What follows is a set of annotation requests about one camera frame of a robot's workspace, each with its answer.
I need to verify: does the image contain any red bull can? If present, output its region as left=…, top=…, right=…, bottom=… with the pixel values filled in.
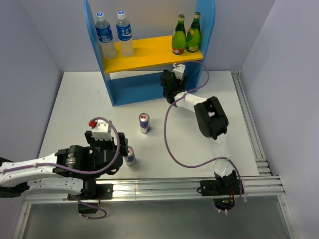
left=139, top=113, right=151, bottom=134
left=125, top=146, right=136, bottom=166

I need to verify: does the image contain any blue and yellow shelf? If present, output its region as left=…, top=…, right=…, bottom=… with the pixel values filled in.
left=83, top=0, right=216, bottom=106

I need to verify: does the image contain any Pocari Sweat bottle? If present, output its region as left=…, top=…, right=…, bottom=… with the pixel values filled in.
left=116, top=10, right=134, bottom=57
left=95, top=12, right=117, bottom=59

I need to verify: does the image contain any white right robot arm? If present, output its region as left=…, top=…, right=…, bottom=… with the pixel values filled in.
left=160, top=67, right=244, bottom=197

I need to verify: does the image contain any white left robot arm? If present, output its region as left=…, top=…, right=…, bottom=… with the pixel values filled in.
left=0, top=130, right=128, bottom=200

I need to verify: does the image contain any Red Bull can front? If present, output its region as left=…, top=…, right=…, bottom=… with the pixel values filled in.
left=125, top=146, right=136, bottom=166

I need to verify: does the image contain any green glass bottle left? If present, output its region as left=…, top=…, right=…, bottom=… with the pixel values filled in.
left=171, top=14, right=186, bottom=55

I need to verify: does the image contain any green glass bottle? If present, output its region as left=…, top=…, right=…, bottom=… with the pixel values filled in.
left=186, top=12, right=201, bottom=53
left=171, top=14, right=186, bottom=55

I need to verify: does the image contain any green glass bottle right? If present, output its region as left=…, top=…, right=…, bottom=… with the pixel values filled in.
left=186, top=12, right=201, bottom=53

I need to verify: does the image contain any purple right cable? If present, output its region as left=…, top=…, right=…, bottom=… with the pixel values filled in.
left=163, top=60, right=244, bottom=212

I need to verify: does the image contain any purple cable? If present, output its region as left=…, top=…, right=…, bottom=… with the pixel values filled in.
left=163, top=60, right=244, bottom=212
left=0, top=117, right=121, bottom=220

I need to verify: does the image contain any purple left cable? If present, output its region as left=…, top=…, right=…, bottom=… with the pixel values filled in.
left=0, top=117, right=121, bottom=220

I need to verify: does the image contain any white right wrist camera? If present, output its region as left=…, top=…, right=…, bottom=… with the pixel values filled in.
left=172, top=63, right=185, bottom=81

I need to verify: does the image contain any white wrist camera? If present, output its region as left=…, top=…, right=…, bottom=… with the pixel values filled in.
left=172, top=63, right=185, bottom=81
left=89, top=119, right=112, bottom=140

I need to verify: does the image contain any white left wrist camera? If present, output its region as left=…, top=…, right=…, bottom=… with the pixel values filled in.
left=89, top=119, right=112, bottom=140

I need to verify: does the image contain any aluminium rail frame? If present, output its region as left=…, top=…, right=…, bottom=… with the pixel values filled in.
left=12, top=70, right=300, bottom=239

